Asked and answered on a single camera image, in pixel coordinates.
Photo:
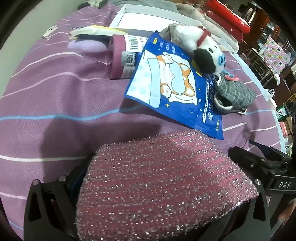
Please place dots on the purple striped bedsheet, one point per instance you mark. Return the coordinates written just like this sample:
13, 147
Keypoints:
57, 92

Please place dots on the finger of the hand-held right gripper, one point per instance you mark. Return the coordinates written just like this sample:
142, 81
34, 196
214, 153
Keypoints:
249, 162
270, 154

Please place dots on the beige plaid cloth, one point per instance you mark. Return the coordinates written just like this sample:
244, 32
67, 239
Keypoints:
170, 32

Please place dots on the lavender soft pad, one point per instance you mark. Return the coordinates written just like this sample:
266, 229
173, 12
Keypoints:
85, 45

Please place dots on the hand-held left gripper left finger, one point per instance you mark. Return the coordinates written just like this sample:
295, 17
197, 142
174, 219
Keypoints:
75, 187

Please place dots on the maroon roll packet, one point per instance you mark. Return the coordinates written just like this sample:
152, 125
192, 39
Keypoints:
116, 58

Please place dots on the gray blanket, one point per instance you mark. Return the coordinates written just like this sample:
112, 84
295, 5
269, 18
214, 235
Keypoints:
157, 3

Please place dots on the blue dog-print eye mask packet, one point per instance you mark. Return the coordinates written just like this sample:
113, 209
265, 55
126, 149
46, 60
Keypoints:
161, 76

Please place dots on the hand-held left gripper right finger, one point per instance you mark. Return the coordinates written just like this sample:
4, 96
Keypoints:
259, 213

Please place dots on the pink hair clip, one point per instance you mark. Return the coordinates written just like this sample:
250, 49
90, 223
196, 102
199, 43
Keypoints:
231, 77

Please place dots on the dark wooden cabinet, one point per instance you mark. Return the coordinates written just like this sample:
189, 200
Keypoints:
256, 18

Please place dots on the yellow tissue pack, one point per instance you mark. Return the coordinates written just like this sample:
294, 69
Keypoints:
92, 30

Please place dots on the pink glitter sponge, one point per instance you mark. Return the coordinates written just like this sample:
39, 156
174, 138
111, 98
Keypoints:
161, 185

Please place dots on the red folded quilt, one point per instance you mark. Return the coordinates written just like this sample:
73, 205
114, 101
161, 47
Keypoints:
233, 16

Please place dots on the white cardboard box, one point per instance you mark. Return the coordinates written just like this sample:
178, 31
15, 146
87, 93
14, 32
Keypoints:
138, 19

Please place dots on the red star-print pillow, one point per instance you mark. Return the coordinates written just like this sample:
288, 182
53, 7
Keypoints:
226, 27

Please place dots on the dark crumpled cloth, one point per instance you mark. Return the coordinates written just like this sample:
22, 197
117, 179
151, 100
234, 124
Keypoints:
92, 3

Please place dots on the green carton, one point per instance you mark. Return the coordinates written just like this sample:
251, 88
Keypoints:
284, 113

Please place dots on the grey plaid cloth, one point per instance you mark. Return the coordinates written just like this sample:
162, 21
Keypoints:
235, 92

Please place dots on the white plush dog toy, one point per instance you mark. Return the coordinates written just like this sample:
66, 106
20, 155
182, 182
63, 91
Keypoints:
203, 44

